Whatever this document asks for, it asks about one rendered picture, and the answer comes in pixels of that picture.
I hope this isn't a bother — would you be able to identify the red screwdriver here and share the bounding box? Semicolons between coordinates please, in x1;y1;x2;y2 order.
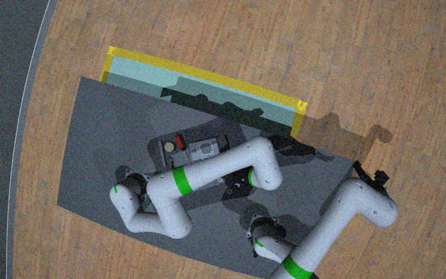
176;135;188;160

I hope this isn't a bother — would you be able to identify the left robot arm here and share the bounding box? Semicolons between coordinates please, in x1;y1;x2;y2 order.
110;135;283;239

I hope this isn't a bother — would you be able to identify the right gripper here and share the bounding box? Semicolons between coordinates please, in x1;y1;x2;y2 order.
353;160;380;185

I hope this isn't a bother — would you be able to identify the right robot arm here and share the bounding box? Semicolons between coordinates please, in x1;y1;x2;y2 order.
249;170;398;279

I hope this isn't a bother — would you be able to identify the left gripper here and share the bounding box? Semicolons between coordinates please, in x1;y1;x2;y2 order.
233;169;243;188

